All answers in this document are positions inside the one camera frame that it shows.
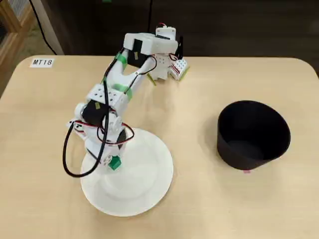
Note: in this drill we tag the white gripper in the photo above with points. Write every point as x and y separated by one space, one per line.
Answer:
108 159

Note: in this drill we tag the green cube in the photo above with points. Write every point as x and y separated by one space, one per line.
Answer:
115 163

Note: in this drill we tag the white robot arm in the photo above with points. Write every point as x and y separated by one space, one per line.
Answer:
117 74

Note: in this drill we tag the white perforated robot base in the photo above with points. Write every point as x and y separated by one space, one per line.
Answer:
162 67

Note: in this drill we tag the black round bin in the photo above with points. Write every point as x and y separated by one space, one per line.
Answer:
251 139

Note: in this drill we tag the white paper plate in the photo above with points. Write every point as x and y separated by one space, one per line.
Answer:
144 174

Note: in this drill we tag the green tape strip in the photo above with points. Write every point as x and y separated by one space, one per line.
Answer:
151 79

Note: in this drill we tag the white label MT18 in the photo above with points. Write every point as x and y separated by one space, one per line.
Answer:
42 62

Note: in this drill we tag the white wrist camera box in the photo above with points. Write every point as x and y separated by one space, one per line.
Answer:
74 126

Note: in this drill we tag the white post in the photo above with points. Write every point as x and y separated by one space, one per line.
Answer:
47 25

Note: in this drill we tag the wooden shelf frame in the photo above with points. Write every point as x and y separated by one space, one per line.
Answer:
12 30

